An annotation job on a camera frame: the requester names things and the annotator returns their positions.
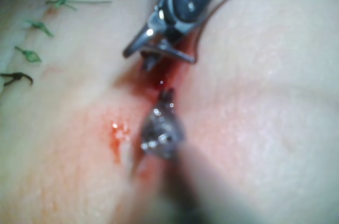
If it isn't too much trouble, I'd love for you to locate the tissue pad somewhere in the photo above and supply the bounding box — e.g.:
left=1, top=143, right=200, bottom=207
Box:
left=0, top=0, right=339, bottom=224

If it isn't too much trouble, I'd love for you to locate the left arm needle driver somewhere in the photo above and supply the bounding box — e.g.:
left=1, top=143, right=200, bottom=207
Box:
left=139, top=103, right=186, bottom=159

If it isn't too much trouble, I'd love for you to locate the right arm needle driver jaw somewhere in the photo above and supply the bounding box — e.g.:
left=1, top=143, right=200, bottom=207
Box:
left=141, top=39, right=197, bottom=64
left=123, top=26, right=159, bottom=58

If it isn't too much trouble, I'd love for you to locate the black stitching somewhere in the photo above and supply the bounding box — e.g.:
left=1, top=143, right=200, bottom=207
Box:
left=0, top=71, right=34, bottom=87

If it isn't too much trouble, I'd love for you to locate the left arm needle driver jaw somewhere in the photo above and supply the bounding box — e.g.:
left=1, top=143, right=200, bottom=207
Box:
left=167, top=88, right=176, bottom=109
left=159, top=90, right=169, bottom=108

